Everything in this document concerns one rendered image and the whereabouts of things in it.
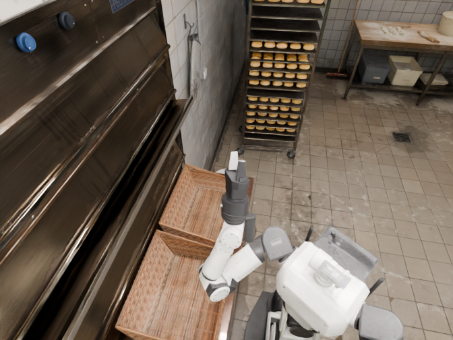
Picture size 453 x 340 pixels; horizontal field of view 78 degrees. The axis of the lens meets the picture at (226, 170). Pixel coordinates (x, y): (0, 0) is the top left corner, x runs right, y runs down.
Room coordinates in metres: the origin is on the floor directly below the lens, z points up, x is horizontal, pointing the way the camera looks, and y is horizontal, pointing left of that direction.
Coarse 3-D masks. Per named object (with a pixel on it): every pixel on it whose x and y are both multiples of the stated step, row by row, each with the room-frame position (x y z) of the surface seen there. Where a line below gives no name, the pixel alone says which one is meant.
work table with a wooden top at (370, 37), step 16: (368, 32) 4.05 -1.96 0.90; (416, 32) 4.05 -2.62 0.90; (432, 32) 4.05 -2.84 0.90; (368, 48) 3.82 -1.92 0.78; (384, 48) 3.78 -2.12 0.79; (400, 48) 3.75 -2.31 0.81; (416, 48) 3.71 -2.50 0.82; (432, 48) 3.64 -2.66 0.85; (448, 48) 3.60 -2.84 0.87; (352, 80) 3.83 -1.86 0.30; (384, 80) 3.97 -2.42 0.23; (432, 80) 3.63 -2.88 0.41; (448, 80) 3.97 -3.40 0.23
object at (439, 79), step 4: (420, 76) 4.05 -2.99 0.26; (424, 76) 3.98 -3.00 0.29; (428, 76) 3.97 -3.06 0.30; (436, 76) 3.97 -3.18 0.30; (440, 76) 3.96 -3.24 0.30; (424, 80) 3.91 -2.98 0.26; (428, 80) 3.85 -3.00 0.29; (436, 80) 3.84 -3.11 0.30; (440, 80) 3.84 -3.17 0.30; (444, 80) 3.85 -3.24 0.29; (432, 84) 3.83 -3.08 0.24; (436, 84) 3.83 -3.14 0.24; (440, 84) 3.83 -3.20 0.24; (444, 84) 3.82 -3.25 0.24
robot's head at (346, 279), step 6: (324, 264) 0.38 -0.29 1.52; (330, 264) 0.38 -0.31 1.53; (324, 270) 0.37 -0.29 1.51; (336, 270) 0.36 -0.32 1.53; (330, 276) 0.35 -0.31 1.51; (342, 276) 0.35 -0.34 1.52; (348, 276) 0.36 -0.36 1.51; (336, 282) 0.34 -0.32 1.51; (342, 282) 0.33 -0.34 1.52; (348, 282) 0.33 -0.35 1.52; (342, 288) 0.32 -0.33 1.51
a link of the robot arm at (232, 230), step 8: (224, 216) 0.51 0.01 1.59; (232, 216) 0.50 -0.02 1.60; (240, 216) 0.50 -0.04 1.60; (248, 216) 0.52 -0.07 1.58; (224, 224) 0.50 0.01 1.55; (232, 224) 0.50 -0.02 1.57; (240, 224) 0.50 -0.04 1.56; (248, 224) 0.50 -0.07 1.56; (224, 232) 0.47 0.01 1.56; (232, 232) 0.47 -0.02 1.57; (240, 232) 0.48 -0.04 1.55; (248, 232) 0.49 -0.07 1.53; (224, 240) 0.46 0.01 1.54; (232, 240) 0.45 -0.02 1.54; (240, 240) 0.45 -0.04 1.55; (248, 240) 0.48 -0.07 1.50; (232, 248) 0.44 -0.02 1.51
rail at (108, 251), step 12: (192, 96) 1.49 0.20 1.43; (180, 120) 1.25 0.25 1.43; (168, 144) 1.05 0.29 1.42; (156, 156) 0.96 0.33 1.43; (144, 180) 0.80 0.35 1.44; (132, 204) 0.67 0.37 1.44; (120, 228) 0.57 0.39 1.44; (108, 252) 0.47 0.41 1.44; (96, 276) 0.39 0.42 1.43; (84, 288) 0.35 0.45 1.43; (84, 300) 0.31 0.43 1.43; (72, 312) 0.28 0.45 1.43; (72, 324) 0.25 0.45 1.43; (60, 336) 0.22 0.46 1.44
